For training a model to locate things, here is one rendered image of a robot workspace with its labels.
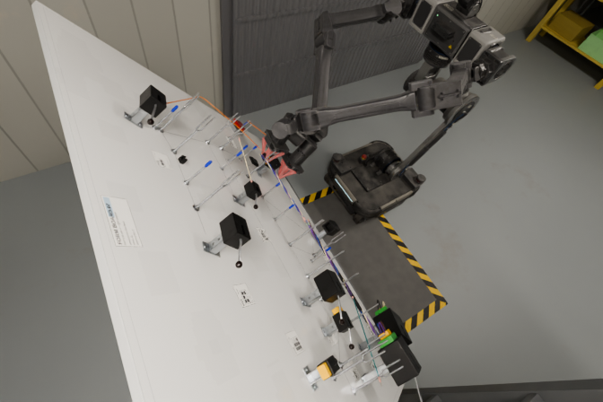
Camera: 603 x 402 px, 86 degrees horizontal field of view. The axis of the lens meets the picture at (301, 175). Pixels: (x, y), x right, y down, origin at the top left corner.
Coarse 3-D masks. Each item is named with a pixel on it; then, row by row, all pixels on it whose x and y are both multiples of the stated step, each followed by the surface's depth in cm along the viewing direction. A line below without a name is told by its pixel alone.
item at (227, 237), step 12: (228, 216) 67; (240, 216) 68; (228, 228) 65; (240, 228) 65; (216, 240) 67; (228, 240) 64; (240, 240) 64; (216, 252) 68; (240, 252) 63; (240, 264) 61
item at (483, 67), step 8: (480, 56) 131; (488, 56) 129; (496, 56) 127; (472, 64) 128; (480, 64) 126; (488, 64) 126; (496, 64) 127; (480, 72) 127; (488, 72) 127; (480, 80) 131; (488, 80) 132
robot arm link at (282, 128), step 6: (306, 108) 110; (282, 120) 105; (288, 120) 107; (294, 120) 106; (300, 120) 111; (276, 126) 104; (282, 126) 104; (288, 126) 103; (294, 126) 106; (300, 126) 110; (276, 132) 105; (282, 132) 105; (288, 132) 104; (300, 132) 111; (306, 132) 111; (312, 132) 110; (282, 138) 106
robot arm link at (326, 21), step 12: (396, 0) 143; (324, 12) 128; (348, 12) 135; (360, 12) 138; (372, 12) 141; (384, 12) 142; (396, 12) 143; (324, 24) 128; (336, 24) 132; (348, 24) 137; (324, 36) 128
